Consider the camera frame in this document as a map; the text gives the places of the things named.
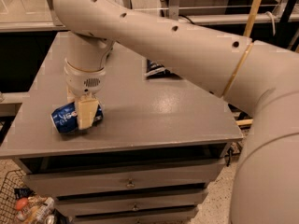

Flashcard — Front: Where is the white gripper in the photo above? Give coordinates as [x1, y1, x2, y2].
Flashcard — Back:
[64, 61, 106, 130]

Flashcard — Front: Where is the blue pepsi can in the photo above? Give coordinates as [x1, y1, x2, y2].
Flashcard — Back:
[50, 102, 103, 133]

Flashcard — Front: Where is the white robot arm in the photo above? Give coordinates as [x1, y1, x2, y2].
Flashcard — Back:
[53, 0, 299, 224]

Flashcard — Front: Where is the dark blue chip bag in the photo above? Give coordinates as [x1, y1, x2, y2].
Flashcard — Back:
[145, 60, 170, 77]

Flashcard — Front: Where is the grey drawer cabinet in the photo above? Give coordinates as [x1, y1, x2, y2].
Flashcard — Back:
[0, 31, 244, 224]

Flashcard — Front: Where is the middle grey drawer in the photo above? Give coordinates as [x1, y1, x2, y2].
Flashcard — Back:
[55, 189, 207, 217]

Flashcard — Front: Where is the grey drawer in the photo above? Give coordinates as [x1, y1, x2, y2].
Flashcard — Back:
[23, 159, 225, 197]
[73, 205, 198, 224]
[55, 189, 207, 217]

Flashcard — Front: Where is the white bottle in basket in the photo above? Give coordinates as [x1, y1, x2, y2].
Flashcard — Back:
[30, 197, 54, 224]

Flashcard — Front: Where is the orange round item in basket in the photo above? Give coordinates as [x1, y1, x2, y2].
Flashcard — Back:
[15, 198, 28, 211]

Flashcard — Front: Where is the top grey drawer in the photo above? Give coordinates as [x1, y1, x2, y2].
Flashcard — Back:
[23, 159, 225, 197]

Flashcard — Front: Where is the bottom grey drawer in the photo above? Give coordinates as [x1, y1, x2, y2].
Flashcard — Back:
[73, 205, 198, 224]

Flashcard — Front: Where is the metal railing frame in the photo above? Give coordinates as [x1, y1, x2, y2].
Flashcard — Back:
[0, 0, 299, 33]

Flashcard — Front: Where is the black wire basket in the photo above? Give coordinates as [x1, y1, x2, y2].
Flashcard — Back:
[0, 170, 29, 224]

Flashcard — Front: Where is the wooden stick frame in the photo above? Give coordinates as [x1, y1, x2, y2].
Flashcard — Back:
[235, 0, 267, 128]

